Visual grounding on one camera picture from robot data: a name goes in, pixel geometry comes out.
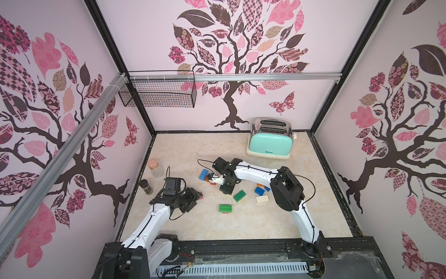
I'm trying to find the blue long brick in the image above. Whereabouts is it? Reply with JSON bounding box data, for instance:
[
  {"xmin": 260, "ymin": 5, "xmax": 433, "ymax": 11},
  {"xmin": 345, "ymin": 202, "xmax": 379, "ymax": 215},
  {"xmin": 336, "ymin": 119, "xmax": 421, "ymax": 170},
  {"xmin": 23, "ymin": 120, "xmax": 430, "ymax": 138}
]
[{"xmin": 254, "ymin": 187, "xmax": 266, "ymax": 196}]

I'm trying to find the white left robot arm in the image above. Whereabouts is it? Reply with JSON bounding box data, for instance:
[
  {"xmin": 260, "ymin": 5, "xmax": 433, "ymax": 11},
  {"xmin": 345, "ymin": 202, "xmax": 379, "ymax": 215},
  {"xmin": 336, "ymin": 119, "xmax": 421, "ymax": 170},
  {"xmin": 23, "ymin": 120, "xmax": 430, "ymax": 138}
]
[{"xmin": 122, "ymin": 188, "xmax": 203, "ymax": 273}]

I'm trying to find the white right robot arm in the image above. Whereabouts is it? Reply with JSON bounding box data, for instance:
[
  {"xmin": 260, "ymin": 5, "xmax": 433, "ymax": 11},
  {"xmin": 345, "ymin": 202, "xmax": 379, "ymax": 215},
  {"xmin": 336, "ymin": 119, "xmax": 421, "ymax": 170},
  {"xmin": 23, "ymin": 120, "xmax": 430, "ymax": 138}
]
[{"xmin": 212, "ymin": 157, "xmax": 321, "ymax": 245}]

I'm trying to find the small light blue brick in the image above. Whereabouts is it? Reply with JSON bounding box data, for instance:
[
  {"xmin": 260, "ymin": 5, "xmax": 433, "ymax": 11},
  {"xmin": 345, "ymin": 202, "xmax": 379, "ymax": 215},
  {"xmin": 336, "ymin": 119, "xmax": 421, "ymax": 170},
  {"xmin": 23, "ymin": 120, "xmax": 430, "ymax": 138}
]
[{"xmin": 199, "ymin": 169, "xmax": 209, "ymax": 181}]

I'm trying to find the dark green brick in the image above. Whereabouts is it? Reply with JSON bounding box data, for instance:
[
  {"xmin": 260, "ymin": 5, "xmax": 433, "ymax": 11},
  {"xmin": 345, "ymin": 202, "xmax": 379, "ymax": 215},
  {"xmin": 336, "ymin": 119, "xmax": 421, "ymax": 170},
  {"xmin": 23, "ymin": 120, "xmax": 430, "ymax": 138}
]
[{"xmin": 233, "ymin": 190, "xmax": 246, "ymax": 203}]

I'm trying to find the green long brick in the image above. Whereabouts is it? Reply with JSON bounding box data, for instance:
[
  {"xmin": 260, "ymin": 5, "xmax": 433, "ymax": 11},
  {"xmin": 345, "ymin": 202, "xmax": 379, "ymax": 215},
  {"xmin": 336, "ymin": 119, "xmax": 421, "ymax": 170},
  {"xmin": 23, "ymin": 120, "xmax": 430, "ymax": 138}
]
[{"xmin": 218, "ymin": 204, "xmax": 232, "ymax": 214}]

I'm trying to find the pink lidded glass jar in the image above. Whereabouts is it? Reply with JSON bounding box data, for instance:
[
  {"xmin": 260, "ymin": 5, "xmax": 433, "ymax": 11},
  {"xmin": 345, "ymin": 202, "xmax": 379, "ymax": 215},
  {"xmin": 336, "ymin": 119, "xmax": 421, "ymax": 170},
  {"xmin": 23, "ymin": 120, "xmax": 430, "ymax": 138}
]
[{"xmin": 148, "ymin": 159, "xmax": 164, "ymax": 178}]

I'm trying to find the dark spice bottle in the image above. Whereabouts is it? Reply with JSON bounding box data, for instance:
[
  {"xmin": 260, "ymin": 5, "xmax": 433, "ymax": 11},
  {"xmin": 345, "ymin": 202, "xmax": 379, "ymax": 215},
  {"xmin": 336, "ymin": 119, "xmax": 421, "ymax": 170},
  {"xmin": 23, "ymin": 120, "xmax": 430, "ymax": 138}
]
[{"xmin": 138, "ymin": 179, "xmax": 153, "ymax": 195}]

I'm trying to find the white brick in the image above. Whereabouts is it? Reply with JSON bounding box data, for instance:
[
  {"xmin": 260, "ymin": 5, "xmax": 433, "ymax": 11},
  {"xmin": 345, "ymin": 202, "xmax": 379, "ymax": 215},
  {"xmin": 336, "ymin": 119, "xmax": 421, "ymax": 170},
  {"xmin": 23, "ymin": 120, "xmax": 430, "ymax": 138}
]
[{"xmin": 256, "ymin": 195, "xmax": 269, "ymax": 203}]

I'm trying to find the mint green Belinee toaster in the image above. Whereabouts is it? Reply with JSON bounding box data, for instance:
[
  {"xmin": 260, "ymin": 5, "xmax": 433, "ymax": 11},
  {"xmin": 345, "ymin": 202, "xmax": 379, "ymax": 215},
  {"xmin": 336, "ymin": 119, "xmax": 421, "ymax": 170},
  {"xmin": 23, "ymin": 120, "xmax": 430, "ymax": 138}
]
[{"xmin": 246, "ymin": 117, "xmax": 294, "ymax": 159}]

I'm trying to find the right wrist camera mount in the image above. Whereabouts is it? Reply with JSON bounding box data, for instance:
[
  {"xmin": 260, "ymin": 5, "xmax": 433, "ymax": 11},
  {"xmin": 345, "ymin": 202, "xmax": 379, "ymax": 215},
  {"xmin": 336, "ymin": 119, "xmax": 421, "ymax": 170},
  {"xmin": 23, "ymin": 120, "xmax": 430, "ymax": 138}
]
[{"xmin": 208, "ymin": 173, "xmax": 225, "ymax": 185}]

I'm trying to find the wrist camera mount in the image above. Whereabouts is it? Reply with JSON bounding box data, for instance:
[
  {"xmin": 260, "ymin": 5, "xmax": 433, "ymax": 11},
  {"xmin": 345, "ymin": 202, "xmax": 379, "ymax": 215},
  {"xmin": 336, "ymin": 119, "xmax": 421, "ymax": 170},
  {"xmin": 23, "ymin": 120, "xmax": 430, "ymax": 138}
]
[
  {"xmin": 208, "ymin": 173, "xmax": 225, "ymax": 185},
  {"xmin": 162, "ymin": 177, "xmax": 187, "ymax": 196}
]

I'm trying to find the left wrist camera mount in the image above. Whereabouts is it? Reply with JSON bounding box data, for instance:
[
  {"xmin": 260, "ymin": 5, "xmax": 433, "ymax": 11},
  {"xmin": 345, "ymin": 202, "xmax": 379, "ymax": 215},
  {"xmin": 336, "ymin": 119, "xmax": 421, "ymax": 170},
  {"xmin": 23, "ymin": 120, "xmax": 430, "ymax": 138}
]
[{"xmin": 162, "ymin": 177, "xmax": 187, "ymax": 196}]

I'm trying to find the black wire basket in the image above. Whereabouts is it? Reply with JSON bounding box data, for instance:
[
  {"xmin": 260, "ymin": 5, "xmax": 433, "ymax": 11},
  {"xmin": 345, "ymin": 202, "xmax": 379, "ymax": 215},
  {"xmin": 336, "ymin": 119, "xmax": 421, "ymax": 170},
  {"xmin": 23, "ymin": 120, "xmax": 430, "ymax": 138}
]
[{"xmin": 118, "ymin": 70, "xmax": 197, "ymax": 108}]

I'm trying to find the white slotted cable duct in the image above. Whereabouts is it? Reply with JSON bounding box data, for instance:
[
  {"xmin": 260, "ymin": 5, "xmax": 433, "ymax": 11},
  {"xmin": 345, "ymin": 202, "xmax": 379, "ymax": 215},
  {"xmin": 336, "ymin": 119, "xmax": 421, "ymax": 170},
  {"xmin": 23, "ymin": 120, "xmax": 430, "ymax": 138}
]
[{"xmin": 151, "ymin": 262, "xmax": 309, "ymax": 278}]

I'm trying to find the aluminium rail back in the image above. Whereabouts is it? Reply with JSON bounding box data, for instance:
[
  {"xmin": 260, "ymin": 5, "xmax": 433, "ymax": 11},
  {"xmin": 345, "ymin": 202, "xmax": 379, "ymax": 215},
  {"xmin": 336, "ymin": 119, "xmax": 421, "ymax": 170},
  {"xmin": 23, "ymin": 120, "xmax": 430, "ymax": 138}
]
[{"xmin": 195, "ymin": 72, "xmax": 342, "ymax": 82}]

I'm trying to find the aluminium rail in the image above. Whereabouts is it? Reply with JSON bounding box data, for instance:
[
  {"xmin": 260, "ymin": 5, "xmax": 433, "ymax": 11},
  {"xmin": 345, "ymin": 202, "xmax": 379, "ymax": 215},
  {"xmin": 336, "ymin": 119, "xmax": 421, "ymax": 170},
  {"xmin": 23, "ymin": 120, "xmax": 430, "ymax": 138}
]
[
  {"xmin": 1, "ymin": 73, "xmax": 127, "ymax": 259},
  {"xmin": 195, "ymin": 72, "xmax": 342, "ymax": 82}
]

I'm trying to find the aluminium rail left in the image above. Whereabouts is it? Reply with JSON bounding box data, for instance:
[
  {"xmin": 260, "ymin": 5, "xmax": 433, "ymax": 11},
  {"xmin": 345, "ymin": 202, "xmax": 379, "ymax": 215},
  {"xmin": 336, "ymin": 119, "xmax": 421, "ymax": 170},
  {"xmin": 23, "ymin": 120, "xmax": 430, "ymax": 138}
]
[{"xmin": 1, "ymin": 73, "xmax": 127, "ymax": 259}]

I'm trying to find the black enclosure corner post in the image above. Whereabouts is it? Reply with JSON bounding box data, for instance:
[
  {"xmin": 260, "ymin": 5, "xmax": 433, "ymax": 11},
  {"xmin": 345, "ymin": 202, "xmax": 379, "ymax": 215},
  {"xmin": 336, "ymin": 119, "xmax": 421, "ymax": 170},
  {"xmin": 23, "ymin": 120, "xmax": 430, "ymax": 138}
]
[{"xmin": 310, "ymin": 0, "xmax": 392, "ymax": 134}]

